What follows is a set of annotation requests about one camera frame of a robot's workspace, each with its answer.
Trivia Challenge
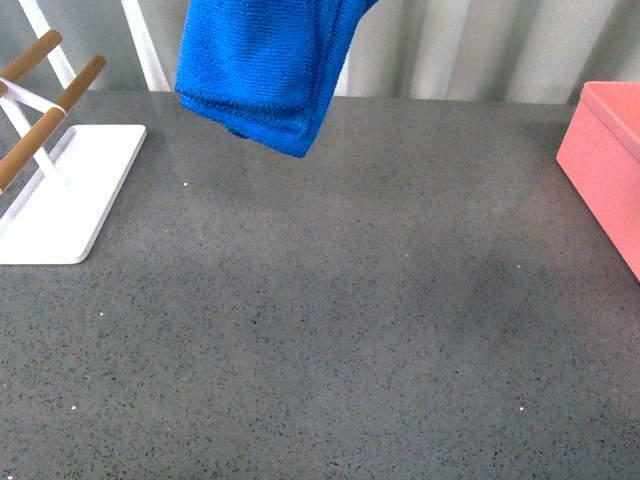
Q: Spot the blue microfiber cloth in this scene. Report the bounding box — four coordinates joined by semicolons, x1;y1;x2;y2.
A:
175;1;373;158

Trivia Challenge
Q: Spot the white curtain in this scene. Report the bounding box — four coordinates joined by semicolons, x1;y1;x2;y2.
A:
1;1;639;104

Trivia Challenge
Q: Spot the white towel rack with wooden bars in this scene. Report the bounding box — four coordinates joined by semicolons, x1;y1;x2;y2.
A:
1;30;147;265

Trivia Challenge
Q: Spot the pink plastic bin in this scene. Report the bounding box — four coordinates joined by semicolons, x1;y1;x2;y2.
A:
556;81;639;275

